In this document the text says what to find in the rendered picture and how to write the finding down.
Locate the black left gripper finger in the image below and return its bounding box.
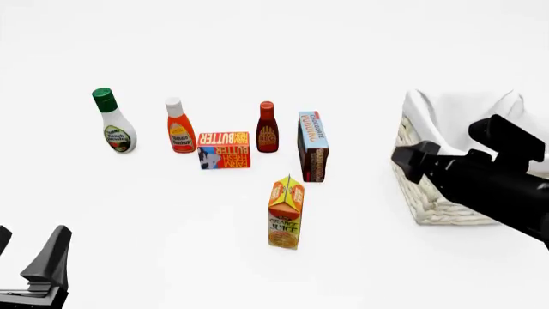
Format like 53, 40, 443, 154
20, 224, 73, 291
0, 224, 13, 258

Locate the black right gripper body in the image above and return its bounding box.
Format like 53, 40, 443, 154
390, 140, 447, 185

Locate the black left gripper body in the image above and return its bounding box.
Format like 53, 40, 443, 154
0, 282, 69, 309

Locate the white wicker basket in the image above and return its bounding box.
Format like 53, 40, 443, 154
390, 115, 549, 227

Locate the white cloth basket liner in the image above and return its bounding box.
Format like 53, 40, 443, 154
402, 88, 549, 179

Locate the orange juice carton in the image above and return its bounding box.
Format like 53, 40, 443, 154
268, 173, 305, 251

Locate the chocolate pudding box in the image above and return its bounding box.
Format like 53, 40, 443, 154
297, 111, 330, 184

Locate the white ranch dressing bottle green cap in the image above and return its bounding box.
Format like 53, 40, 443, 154
91, 87, 138, 155

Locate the dark red BBQ sauce bottle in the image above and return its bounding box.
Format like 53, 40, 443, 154
256, 100, 280, 154

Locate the orange ketchup bottle white cap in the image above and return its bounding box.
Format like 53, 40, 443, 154
165, 96, 197, 155

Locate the red butter box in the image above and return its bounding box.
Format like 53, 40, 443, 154
196, 130, 252, 170

